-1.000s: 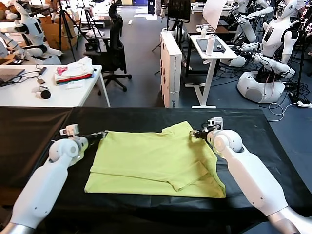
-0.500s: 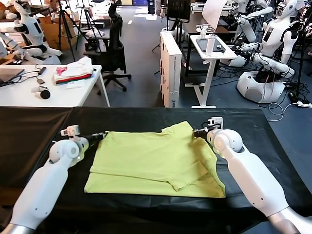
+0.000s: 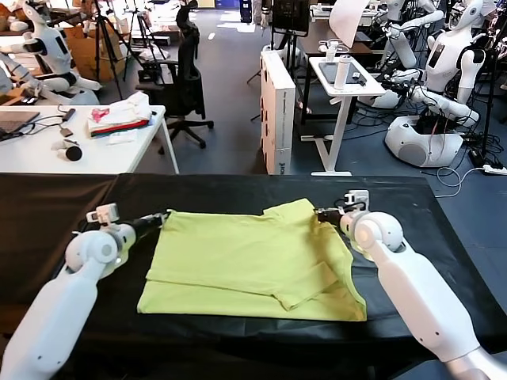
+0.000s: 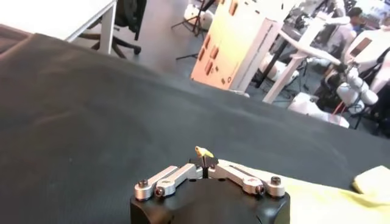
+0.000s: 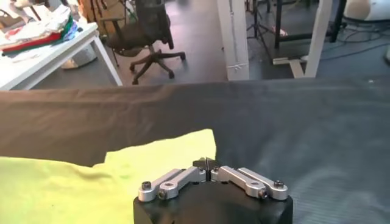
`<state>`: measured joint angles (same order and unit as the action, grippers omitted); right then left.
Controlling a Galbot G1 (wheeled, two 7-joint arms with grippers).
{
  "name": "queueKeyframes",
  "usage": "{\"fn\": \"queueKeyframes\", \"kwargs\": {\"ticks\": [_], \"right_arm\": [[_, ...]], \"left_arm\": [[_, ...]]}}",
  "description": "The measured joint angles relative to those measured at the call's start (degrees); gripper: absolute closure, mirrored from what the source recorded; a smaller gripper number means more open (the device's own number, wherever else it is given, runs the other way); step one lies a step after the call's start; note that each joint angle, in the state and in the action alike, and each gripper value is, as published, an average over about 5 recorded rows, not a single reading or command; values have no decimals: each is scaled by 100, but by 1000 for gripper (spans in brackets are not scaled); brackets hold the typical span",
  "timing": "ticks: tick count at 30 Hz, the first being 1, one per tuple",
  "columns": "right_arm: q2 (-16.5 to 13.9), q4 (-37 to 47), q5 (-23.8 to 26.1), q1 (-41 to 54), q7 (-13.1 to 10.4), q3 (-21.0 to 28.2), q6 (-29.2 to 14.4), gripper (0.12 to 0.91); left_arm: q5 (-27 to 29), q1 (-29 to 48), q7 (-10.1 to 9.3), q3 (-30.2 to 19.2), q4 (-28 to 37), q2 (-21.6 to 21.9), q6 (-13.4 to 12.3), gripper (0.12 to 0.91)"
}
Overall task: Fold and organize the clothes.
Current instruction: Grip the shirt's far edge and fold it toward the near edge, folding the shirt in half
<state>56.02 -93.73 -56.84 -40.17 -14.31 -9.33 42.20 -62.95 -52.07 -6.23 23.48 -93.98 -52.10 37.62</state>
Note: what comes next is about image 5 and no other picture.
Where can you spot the yellow-green printed t-shirt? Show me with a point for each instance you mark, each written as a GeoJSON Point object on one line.
{"type": "Point", "coordinates": [61, 188]}

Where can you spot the wide black tablecloth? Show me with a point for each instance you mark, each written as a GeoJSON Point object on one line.
{"type": "Point", "coordinates": [289, 128]}

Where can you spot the small white standing desk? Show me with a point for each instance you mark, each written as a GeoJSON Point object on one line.
{"type": "Point", "coordinates": [317, 36]}

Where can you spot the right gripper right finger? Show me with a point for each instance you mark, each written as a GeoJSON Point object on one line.
{"type": "Point", "coordinates": [246, 181]}

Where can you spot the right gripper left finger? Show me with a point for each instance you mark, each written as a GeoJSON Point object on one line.
{"type": "Point", "coordinates": [173, 182]}

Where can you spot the black office chair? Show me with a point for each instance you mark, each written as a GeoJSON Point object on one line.
{"type": "Point", "coordinates": [149, 27]}

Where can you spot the stack of folded clothes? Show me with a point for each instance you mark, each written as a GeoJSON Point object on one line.
{"type": "Point", "coordinates": [36, 32]}

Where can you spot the large white desk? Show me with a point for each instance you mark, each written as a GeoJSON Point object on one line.
{"type": "Point", "coordinates": [36, 64]}

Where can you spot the white robot on round base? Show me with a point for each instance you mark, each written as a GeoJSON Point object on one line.
{"type": "Point", "coordinates": [371, 9]}

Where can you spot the tall white cardboard box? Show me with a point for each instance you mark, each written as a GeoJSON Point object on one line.
{"type": "Point", "coordinates": [234, 39]}

